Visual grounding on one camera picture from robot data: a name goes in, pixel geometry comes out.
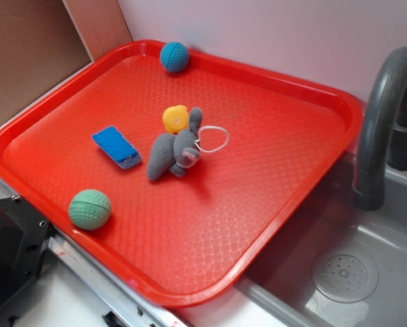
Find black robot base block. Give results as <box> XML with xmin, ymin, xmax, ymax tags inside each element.
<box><xmin>0</xmin><ymin>198</ymin><xmax>52</xmax><ymax>311</ymax></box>

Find gray plush animal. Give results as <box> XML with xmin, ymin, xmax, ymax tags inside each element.
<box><xmin>146</xmin><ymin>107</ymin><xmax>230</xmax><ymax>182</ymax></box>

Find red plastic tray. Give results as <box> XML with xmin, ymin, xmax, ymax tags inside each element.
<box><xmin>0</xmin><ymin>40</ymin><xmax>363</xmax><ymax>307</ymax></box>

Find yellow rubber toy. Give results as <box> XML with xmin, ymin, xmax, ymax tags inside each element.
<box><xmin>162</xmin><ymin>105</ymin><xmax>189</xmax><ymax>134</ymax></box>

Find blue sponge block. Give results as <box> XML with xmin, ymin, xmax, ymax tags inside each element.
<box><xmin>92</xmin><ymin>126</ymin><xmax>142</xmax><ymax>170</ymax></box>

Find blue dimpled ball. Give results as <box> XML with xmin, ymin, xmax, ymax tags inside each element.
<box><xmin>160</xmin><ymin>42</ymin><xmax>190</xmax><ymax>73</ymax></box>

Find green dimpled ball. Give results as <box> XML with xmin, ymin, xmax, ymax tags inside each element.
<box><xmin>68</xmin><ymin>189</ymin><xmax>112</xmax><ymax>231</ymax></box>

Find gray plastic sink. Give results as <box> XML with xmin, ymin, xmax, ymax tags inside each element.
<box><xmin>236</xmin><ymin>149</ymin><xmax>407</xmax><ymax>327</ymax></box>

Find gray curved faucet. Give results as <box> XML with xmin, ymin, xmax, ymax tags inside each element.
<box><xmin>353</xmin><ymin>46</ymin><xmax>407</xmax><ymax>211</ymax></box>

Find sink drain strainer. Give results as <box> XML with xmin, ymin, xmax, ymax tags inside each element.
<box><xmin>311</xmin><ymin>247</ymin><xmax>379</xmax><ymax>303</ymax></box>

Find brown cardboard panel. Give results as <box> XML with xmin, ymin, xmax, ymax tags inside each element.
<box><xmin>0</xmin><ymin>1</ymin><xmax>132</xmax><ymax>126</ymax></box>

